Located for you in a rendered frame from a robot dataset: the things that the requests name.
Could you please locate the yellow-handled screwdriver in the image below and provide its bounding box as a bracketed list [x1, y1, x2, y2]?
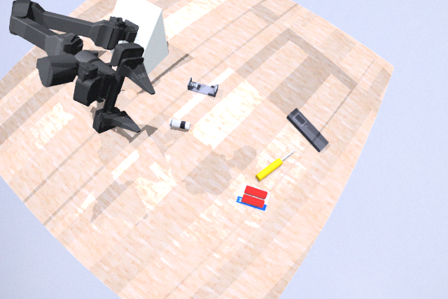
[255, 149, 295, 181]

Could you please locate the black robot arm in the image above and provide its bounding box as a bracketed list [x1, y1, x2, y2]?
[9, 0, 139, 107]

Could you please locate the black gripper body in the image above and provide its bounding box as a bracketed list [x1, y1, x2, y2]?
[91, 43, 144, 134]

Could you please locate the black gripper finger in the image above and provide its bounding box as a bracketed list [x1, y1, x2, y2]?
[101, 111, 141, 133]
[117, 57, 155, 95]

